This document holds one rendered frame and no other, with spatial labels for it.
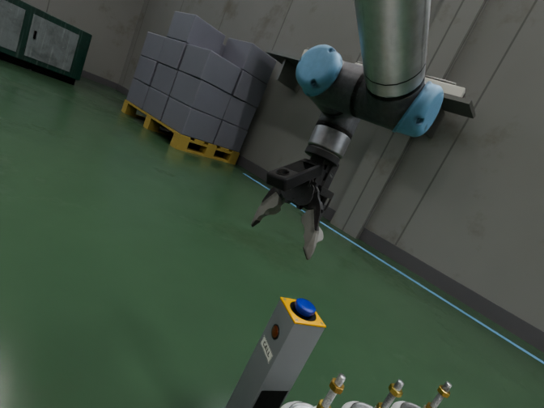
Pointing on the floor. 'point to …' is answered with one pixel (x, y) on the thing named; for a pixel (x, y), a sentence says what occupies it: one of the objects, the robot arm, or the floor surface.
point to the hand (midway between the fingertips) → (275, 242)
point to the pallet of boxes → (199, 87)
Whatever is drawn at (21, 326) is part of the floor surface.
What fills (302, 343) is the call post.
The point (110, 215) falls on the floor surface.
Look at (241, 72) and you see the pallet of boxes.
